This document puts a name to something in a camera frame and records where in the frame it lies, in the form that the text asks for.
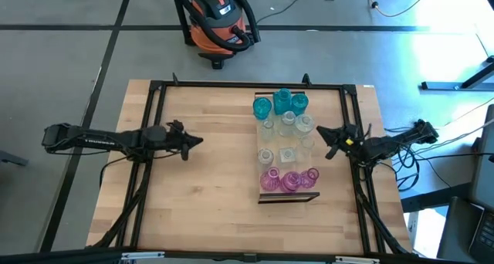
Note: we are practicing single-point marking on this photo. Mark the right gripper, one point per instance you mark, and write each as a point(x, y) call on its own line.
point(349, 138)

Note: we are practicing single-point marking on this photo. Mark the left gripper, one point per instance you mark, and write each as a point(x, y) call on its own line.
point(179, 136)

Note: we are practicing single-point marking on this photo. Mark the clear flared glass vase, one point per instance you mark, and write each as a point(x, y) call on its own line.
point(307, 143)

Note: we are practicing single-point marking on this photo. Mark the clear swirl glass vase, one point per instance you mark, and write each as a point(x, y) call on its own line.
point(303, 124)

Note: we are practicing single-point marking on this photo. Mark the teal round glass vase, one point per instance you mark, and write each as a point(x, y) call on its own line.
point(300, 103)

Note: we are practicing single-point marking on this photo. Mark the round pink swirl vase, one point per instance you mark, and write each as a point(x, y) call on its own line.
point(310, 177)

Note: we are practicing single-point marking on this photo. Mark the clear diamond-cut wide vase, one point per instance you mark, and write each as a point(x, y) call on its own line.
point(287, 154)

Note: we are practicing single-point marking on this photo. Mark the teal square glass vase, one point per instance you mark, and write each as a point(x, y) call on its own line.
point(281, 100)

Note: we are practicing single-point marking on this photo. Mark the tall pink glass vase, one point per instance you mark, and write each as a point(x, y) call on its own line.
point(291, 182)

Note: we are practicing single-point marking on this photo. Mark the clear ribbed glass vase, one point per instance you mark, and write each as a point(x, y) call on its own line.
point(267, 129)

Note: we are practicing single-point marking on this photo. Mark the clear diamond-pattern jar vase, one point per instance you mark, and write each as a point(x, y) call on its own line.
point(265, 156)

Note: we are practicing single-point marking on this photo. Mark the small teal bottle vase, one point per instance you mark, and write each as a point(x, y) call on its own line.
point(262, 107)

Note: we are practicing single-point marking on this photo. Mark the pink flared-mouth glass vase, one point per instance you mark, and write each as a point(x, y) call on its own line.
point(270, 179)

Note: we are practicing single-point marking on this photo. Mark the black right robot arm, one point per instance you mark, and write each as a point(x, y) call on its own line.
point(390, 144)

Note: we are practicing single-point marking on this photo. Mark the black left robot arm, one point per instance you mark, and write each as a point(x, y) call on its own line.
point(100, 140)

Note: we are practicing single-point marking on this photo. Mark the clear narrow-neck glass vase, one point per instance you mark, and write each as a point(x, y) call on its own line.
point(287, 121)

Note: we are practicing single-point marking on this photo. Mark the orange shop vacuum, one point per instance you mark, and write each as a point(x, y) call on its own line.
point(216, 36)

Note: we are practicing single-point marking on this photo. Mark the silver aluminium extrusion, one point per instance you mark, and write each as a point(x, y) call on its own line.
point(143, 255)
point(357, 260)

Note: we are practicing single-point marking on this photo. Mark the grey desk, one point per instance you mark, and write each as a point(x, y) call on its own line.
point(455, 229)

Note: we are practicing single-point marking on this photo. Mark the black keyboard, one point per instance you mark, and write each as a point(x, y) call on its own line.
point(484, 233)

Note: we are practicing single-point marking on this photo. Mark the wooden shelf black frame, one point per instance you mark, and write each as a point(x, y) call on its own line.
point(287, 140)

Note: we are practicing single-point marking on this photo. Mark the black table frame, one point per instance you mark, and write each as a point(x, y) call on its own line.
point(251, 85)

